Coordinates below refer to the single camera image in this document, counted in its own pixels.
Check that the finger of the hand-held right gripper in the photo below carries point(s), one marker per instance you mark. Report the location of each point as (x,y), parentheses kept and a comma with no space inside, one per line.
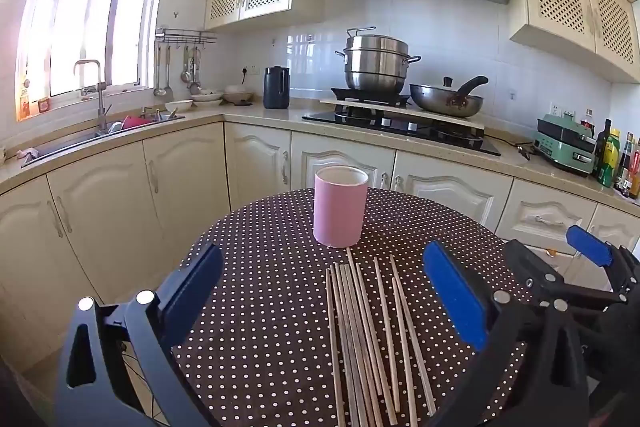
(520,259)
(590,246)

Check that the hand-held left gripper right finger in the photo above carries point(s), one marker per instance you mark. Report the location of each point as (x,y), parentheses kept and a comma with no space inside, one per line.
(452,292)

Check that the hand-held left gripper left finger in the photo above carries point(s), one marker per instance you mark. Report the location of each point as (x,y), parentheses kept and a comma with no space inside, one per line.
(192,292)

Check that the bunch of wooden chopsticks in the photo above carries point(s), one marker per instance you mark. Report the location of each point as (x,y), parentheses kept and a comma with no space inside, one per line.
(355,357)

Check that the pink cylindrical cup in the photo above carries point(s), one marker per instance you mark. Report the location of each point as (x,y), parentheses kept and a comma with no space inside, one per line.
(340,212)

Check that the brown polka dot tablecloth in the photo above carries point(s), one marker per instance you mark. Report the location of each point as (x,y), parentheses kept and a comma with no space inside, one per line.
(270,307)

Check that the brown sauce bottle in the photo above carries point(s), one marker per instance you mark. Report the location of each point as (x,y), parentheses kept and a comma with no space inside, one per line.
(635,177)

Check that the dark sauce bottle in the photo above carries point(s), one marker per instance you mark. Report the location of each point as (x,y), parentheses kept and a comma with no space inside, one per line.
(624,167)

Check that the green bottle yellow label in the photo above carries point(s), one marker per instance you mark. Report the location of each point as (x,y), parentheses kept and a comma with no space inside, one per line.
(611,162)

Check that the dark glass bottle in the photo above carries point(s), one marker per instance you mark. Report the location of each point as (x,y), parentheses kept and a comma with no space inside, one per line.
(602,152)

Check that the green countertop appliance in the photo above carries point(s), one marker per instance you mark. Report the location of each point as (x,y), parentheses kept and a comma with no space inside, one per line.
(560,142)

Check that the red cap bottle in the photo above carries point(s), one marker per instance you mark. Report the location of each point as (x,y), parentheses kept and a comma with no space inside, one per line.
(587,127)

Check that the black glass gas stove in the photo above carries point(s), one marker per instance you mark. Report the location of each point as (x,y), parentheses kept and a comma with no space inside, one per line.
(425,134)

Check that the pink bowl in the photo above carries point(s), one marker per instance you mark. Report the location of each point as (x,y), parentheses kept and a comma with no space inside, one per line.
(135,123)

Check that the small white bowl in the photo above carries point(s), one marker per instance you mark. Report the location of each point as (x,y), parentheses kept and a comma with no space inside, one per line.
(179,106)

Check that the speckled stone countertop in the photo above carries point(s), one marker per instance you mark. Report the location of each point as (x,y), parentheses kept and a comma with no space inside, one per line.
(260,114)

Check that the stainless kitchen sink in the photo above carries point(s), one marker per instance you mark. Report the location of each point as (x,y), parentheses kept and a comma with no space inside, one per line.
(75,142)

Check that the metal sink faucet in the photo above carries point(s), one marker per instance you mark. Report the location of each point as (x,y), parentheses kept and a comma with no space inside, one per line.
(101,107)

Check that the hanging metal spoon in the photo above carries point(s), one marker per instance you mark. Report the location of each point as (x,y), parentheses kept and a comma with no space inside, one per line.
(192,84)

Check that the grey dish rag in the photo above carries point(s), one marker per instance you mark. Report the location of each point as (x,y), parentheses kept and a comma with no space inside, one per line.
(29,154)

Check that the black electric kettle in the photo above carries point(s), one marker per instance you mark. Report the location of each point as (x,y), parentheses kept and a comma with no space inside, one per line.
(276,89)

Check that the black pot stand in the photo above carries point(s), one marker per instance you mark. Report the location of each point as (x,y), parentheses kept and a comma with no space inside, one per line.
(340,94)

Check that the stainless steamer pot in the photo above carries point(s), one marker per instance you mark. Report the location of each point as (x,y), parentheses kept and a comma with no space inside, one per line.
(375,67)

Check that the kitchen window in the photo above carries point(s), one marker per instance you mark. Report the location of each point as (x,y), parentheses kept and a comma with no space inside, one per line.
(65,7)

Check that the white double wall socket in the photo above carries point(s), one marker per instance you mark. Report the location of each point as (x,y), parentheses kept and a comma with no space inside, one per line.
(556,109)

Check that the metal wall utensil rack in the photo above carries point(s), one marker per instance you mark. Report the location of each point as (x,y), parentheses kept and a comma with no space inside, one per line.
(185,38)

